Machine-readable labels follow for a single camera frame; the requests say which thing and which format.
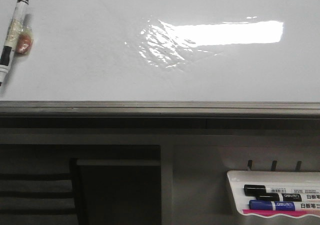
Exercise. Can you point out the white black whiteboard marker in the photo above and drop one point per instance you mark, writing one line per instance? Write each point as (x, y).
(19, 38)

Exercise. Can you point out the white whiteboard surface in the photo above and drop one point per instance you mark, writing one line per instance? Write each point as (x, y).
(167, 50)

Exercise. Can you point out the dark cabinet panel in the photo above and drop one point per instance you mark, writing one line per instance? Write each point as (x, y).
(117, 191)

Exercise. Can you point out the black hook left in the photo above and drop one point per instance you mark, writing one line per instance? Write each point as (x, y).
(249, 165)

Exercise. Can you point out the black hook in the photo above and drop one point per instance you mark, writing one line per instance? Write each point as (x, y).
(298, 166)
(273, 166)
(249, 165)

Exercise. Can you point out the black capped marker rear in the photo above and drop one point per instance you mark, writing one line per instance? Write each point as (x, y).
(254, 189)

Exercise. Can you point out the black capped marker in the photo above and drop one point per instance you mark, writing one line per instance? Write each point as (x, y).
(288, 197)
(254, 189)

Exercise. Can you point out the black hook middle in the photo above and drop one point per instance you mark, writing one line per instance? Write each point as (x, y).
(273, 166)

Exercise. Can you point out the blue capped marker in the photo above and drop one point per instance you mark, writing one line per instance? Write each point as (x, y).
(284, 206)

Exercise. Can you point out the black hook right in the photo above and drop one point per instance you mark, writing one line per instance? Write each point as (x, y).
(298, 166)

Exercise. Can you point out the white plastic marker tray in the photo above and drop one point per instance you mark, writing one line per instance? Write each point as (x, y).
(240, 202)

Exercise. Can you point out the black capped marker middle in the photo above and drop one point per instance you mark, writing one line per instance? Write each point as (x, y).
(288, 197)

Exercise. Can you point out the dark striped chair back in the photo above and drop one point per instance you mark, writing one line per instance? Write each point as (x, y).
(37, 199)

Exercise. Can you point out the grey aluminium whiteboard frame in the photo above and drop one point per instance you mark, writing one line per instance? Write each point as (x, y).
(164, 109)

